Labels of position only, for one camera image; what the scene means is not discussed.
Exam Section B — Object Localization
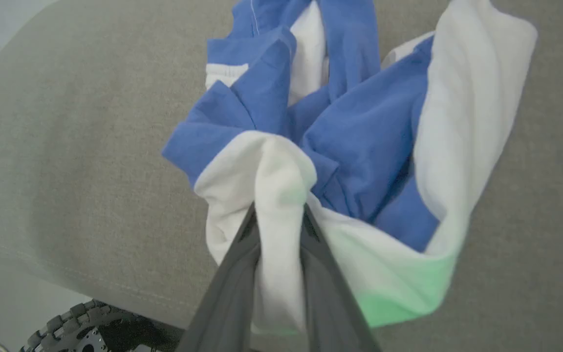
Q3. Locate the grey fabric sofa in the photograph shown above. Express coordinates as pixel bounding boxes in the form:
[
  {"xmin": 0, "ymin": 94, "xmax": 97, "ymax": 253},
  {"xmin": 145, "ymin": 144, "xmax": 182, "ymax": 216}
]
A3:
[{"xmin": 0, "ymin": 0, "xmax": 563, "ymax": 352}]

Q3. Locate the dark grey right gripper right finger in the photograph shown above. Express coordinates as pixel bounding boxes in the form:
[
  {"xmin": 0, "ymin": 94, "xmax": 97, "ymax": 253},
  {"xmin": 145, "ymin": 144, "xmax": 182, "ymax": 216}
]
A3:
[{"xmin": 301, "ymin": 204, "xmax": 381, "ymax": 352}]

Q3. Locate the white and blue t-shirt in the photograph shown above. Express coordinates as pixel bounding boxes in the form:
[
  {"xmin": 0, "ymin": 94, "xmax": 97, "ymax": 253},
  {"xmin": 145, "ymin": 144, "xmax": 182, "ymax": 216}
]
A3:
[{"xmin": 162, "ymin": 0, "xmax": 539, "ymax": 338}]

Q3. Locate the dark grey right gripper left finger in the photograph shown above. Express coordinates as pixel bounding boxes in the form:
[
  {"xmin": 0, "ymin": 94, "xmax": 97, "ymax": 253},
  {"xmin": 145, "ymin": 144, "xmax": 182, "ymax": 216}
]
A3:
[{"xmin": 176, "ymin": 203, "xmax": 261, "ymax": 352}]

